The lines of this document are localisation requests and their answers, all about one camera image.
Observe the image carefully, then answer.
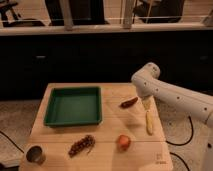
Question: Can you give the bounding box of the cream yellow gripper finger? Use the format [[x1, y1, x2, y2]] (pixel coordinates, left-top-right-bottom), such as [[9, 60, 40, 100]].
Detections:
[[142, 96, 151, 110]]

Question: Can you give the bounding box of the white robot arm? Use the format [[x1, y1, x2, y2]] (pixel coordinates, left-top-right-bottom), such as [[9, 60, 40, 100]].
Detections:
[[131, 62, 213, 171]]

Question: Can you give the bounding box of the dark red chili pepper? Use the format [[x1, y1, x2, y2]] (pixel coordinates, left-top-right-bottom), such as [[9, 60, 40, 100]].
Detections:
[[120, 97, 138, 108]]

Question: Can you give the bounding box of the green plastic tray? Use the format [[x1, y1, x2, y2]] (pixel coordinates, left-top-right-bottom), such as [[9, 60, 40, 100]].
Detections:
[[44, 86, 102, 127]]

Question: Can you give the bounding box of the yellow corn cob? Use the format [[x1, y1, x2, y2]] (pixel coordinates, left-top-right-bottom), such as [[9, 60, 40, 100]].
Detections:
[[146, 111, 153, 135]]

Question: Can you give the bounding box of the dark purple grape bunch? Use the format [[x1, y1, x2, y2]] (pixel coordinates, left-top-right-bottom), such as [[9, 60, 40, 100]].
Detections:
[[68, 135, 96, 157]]

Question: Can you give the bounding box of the small metal cup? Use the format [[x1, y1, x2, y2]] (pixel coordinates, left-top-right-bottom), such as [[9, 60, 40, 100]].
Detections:
[[26, 146, 46, 165]]

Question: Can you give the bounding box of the black cable right floor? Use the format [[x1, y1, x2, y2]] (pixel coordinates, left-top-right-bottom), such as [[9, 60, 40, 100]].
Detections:
[[165, 115, 195, 147]]

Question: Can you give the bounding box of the black cable floor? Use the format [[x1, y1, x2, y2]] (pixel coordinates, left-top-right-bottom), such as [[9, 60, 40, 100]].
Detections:
[[0, 130, 25, 154], [165, 115, 195, 147]]

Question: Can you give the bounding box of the black cable lower right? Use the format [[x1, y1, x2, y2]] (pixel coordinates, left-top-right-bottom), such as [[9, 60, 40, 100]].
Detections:
[[170, 151, 192, 171]]

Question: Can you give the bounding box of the wooden railing post right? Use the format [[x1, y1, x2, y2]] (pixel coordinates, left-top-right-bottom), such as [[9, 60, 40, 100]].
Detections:
[[122, 0, 135, 29]]

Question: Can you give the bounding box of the wooden railing post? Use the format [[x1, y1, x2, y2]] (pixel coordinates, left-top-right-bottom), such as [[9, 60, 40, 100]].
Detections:
[[60, 0, 73, 30], [122, 0, 135, 29]]

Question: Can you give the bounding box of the dark cabinet with handle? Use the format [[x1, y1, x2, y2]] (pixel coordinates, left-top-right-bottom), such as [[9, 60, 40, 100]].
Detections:
[[0, 31, 213, 100]]

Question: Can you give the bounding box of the wooden railing post left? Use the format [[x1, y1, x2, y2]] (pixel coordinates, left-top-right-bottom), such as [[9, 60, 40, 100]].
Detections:
[[60, 0, 73, 30]]

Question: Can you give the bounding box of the black cable left floor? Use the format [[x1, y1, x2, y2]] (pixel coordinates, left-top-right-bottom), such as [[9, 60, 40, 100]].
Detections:
[[0, 130, 25, 154]]

